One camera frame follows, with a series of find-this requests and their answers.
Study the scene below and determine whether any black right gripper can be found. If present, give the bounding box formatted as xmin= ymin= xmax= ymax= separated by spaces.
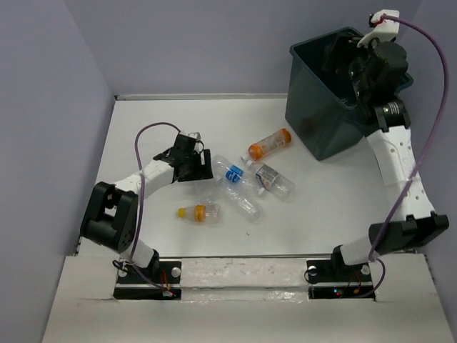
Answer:
xmin=321 ymin=31 xmax=378 ymax=99

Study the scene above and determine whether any small bottle yellow cap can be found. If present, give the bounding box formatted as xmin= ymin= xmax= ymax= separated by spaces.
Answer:
xmin=176 ymin=204 xmax=222 ymax=227

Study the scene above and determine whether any Pocari Sweat labelled bottle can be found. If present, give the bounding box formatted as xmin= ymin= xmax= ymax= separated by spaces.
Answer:
xmin=246 ymin=160 xmax=295 ymax=201

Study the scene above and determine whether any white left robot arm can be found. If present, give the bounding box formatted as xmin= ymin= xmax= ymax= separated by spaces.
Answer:
xmin=80 ymin=132 xmax=213 ymax=282

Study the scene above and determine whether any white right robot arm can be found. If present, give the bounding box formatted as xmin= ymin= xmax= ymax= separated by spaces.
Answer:
xmin=324 ymin=34 xmax=449 ymax=280

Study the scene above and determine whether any dark green plastic bin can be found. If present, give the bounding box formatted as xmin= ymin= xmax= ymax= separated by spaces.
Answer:
xmin=285 ymin=27 xmax=413 ymax=161

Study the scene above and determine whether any clear bottle blue label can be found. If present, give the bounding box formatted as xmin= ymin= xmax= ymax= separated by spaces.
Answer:
xmin=211 ymin=155 xmax=266 ymax=197

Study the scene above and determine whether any clear ribbed bottle white cap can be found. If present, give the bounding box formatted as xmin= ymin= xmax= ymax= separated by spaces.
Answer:
xmin=214 ymin=176 xmax=263 ymax=222

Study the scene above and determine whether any orange label bottle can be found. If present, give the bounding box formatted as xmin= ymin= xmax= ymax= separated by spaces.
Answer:
xmin=240 ymin=129 xmax=292 ymax=162

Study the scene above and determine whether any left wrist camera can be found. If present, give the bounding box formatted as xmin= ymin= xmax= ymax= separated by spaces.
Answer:
xmin=187 ymin=132 xmax=204 ymax=152

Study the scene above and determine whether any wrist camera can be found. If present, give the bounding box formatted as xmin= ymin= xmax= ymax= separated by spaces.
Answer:
xmin=357 ymin=9 xmax=400 ymax=48
xmin=187 ymin=132 xmax=204 ymax=152

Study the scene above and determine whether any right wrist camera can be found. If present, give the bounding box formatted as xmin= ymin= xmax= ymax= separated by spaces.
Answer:
xmin=357 ymin=9 xmax=400 ymax=48

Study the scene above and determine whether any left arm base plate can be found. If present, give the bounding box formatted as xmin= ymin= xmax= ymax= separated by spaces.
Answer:
xmin=111 ymin=259 xmax=182 ymax=301

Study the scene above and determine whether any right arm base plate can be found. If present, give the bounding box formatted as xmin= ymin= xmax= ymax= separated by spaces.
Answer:
xmin=303 ymin=259 xmax=375 ymax=300

